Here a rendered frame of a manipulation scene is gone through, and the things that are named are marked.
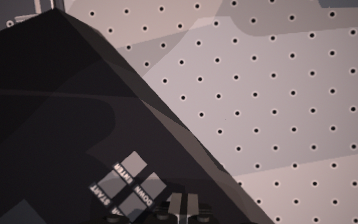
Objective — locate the dark grey benchtop machine with lid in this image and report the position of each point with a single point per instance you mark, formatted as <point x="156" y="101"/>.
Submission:
<point x="82" y="135"/>

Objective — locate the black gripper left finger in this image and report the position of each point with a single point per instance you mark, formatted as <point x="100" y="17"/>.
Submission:
<point x="166" y="212"/>

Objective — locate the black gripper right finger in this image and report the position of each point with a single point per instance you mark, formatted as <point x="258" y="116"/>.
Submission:
<point x="197" y="213"/>

